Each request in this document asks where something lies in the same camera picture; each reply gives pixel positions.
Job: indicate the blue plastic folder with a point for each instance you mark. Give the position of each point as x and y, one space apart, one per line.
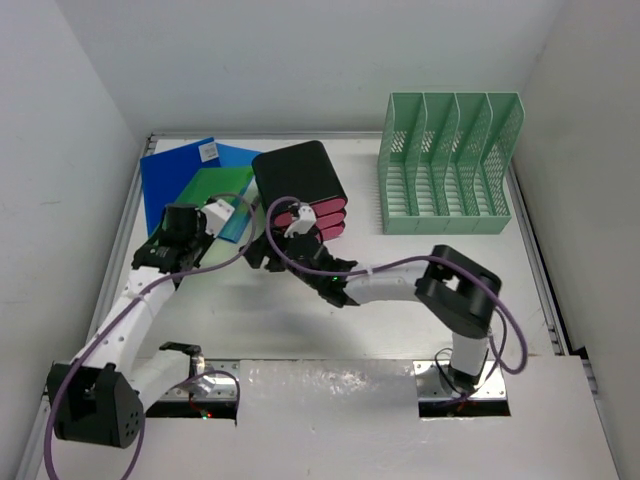
165 175

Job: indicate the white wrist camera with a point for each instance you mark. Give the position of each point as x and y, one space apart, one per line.
300 220
216 215

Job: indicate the white front cover board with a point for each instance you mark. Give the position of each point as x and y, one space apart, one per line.
360 420

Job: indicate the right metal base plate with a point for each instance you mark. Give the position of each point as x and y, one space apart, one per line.
435 383

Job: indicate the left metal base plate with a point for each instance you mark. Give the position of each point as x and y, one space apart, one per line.
219 381

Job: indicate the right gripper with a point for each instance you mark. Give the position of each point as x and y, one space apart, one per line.
256 250

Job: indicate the black drawer cabinet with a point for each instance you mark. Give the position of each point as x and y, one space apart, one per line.
303 171

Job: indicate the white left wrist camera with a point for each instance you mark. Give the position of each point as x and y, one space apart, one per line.
216 215

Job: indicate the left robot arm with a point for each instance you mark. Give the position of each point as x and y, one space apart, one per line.
101 396

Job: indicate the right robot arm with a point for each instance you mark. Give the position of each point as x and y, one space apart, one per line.
458 291

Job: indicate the light blue notebook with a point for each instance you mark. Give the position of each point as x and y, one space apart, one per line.
232 157

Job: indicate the green file rack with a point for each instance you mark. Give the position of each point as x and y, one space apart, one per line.
443 160

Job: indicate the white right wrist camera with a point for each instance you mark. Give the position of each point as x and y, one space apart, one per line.
300 220

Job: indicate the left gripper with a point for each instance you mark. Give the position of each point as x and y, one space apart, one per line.
207 238

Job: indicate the green plastic folder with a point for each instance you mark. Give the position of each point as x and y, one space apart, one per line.
206 186

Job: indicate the metal base plate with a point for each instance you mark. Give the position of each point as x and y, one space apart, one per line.
219 381
435 383

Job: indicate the pink drawer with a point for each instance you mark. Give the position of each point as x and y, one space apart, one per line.
326 206
331 232
284 220

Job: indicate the pink bottom drawer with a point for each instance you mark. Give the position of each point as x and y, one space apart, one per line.
331 232

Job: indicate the pink top drawer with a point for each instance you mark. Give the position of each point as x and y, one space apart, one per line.
326 206

